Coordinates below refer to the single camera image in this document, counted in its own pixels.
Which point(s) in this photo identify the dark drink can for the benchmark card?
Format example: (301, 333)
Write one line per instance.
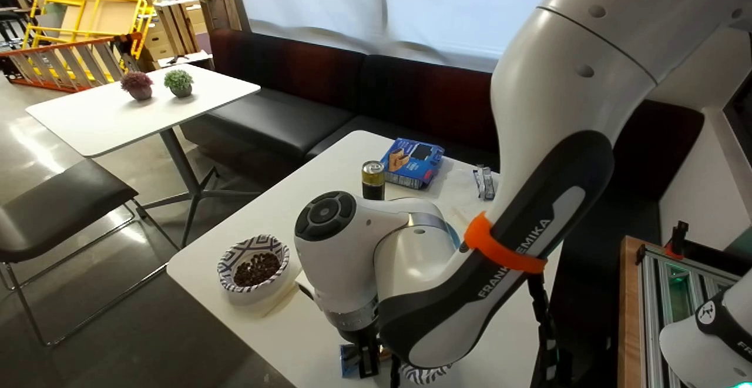
(373, 181)

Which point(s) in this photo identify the blue snack box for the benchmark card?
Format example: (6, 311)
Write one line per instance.
(411, 161)

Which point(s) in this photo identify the dark brown food pieces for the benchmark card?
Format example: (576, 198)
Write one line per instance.
(257, 268)

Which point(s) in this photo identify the zebra pattern paper plate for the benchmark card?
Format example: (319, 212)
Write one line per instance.
(426, 375)

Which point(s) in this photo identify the patterned paper bowl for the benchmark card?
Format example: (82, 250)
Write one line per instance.
(252, 270)

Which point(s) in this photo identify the orange ladder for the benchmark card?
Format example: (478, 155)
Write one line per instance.
(53, 64)

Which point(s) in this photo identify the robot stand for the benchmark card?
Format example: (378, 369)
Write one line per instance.
(631, 317)

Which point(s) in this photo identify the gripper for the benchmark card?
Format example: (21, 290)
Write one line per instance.
(365, 335)

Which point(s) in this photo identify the white window blind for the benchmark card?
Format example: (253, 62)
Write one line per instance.
(382, 6)

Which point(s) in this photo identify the row of wooden crates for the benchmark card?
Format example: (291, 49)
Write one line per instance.
(194, 20)

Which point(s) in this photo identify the black orange clamp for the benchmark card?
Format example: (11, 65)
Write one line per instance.
(678, 238)

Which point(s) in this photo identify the dark seat metal chair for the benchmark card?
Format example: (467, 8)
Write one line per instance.
(59, 203)

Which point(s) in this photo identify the dark upholstered bench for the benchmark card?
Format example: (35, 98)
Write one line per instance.
(282, 117)

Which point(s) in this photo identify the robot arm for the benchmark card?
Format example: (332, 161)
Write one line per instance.
(558, 111)

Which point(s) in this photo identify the yellow metal cart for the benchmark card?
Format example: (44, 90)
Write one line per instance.
(88, 17)

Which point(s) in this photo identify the green potted plant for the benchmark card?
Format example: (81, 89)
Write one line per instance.
(178, 81)

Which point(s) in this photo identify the white square table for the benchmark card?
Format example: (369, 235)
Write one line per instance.
(117, 114)

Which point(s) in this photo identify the blue chocolate bar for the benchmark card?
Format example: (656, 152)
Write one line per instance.
(349, 360)

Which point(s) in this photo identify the purple potted plant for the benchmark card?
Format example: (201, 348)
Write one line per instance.
(137, 84)

